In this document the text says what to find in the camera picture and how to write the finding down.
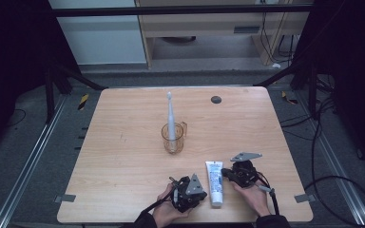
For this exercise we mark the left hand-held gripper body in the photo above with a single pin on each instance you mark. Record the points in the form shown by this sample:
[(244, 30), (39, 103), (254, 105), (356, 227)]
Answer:
[(190, 193)]

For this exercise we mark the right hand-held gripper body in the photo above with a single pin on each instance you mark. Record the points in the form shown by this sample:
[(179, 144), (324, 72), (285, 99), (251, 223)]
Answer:
[(244, 172)]

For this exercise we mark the white toothpaste tube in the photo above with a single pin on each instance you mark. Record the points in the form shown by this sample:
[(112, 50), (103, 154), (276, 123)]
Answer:
[(215, 182)]

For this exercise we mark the amber transparent cup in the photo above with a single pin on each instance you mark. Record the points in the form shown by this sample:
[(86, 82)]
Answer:
[(173, 144)]

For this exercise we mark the white electric toothbrush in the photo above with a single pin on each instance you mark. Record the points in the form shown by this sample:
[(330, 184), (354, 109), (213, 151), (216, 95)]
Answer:
[(170, 117)]

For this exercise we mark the person's right hand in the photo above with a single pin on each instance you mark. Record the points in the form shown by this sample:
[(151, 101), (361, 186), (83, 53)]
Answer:
[(253, 198)]

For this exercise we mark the person's left hand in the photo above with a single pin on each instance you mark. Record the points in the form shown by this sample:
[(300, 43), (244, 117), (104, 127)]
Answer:
[(166, 210)]

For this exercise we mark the round grey table grommet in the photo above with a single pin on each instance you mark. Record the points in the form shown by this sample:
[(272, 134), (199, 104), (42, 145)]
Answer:
[(216, 99)]

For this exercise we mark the yellow black floor tape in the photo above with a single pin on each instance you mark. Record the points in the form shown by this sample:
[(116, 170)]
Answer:
[(288, 98), (83, 101)]

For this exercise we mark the black metal stand leg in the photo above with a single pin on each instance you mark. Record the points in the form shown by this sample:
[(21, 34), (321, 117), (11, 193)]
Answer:
[(76, 76), (285, 73)]

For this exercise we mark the light wooden desk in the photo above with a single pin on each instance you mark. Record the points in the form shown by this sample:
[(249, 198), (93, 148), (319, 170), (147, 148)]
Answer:
[(209, 27)]

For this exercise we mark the white cabinet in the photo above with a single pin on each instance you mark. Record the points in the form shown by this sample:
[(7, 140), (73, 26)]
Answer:
[(98, 38)]

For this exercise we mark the grey metal table bracket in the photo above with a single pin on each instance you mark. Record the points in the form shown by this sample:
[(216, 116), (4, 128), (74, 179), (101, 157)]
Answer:
[(65, 198), (304, 198)]

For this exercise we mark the aluminium floor rail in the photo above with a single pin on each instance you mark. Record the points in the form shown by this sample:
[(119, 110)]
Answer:
[(28, 161), (336, 161)]

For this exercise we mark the black horizontal frame bar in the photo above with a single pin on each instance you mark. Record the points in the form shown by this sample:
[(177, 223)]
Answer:
[(177, 10)]

